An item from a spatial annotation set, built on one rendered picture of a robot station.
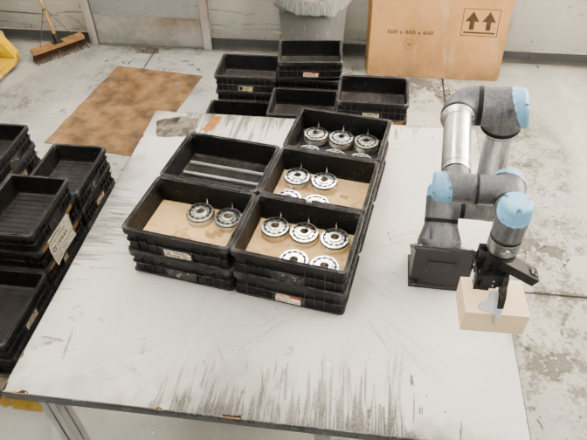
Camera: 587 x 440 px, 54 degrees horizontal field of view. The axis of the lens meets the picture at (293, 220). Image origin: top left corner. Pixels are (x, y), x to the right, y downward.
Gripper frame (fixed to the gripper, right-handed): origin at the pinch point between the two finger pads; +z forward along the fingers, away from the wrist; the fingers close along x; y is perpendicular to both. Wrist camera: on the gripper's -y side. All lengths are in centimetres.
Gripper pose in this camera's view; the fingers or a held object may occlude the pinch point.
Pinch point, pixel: (492, 301)
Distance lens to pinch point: 161.2
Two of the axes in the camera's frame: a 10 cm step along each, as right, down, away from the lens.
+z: 0.1, 7.2, 6.9
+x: -1.0, 6.9, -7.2
